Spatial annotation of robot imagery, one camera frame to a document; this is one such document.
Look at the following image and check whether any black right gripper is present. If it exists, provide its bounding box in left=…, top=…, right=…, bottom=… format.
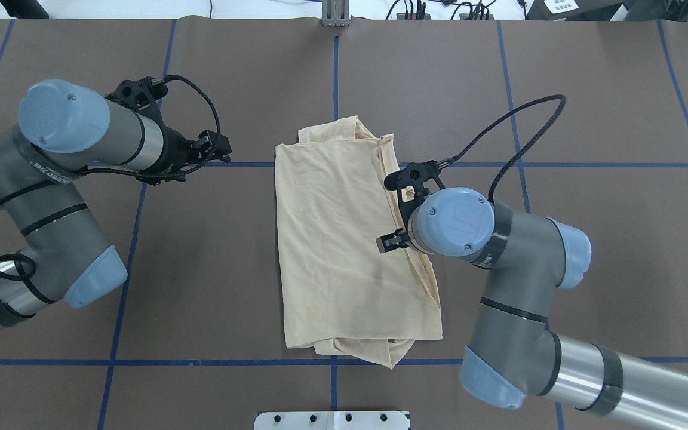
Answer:
left=375, top=228, right=412, bottom=254

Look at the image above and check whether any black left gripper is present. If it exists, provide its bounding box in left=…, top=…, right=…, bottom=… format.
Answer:
left=136, top=128, right=232, bottom=185

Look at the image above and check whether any cream long-sleeve printed shirt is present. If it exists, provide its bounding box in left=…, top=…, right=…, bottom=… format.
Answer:
left=275, top=115, right=443, bottom=369

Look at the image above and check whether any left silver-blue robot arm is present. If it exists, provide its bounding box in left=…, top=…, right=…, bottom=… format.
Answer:
left=0, top=75, right=232, bottom=331

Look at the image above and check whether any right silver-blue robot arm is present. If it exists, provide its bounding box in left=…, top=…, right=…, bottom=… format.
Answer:
left=377, top=185, right=688, bottom=429

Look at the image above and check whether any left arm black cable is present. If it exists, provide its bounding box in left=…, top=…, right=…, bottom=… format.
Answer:
left=0, top=75, right=222, bottom=281

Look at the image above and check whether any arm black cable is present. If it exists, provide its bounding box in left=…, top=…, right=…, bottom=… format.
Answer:
left=437, top=94, right=567, bottom=204
left=0, top=75, right=222, bottom=281

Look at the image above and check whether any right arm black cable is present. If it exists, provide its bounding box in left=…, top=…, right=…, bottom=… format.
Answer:
left=437, top=94, right=567, bottom=204

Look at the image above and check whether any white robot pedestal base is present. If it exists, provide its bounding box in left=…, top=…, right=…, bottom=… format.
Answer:
left=253, top=410, right=412, bottom=429

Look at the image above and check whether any aluminium frame post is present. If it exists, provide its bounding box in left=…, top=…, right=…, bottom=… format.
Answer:
left=321, top=0, right=351, bottom=28

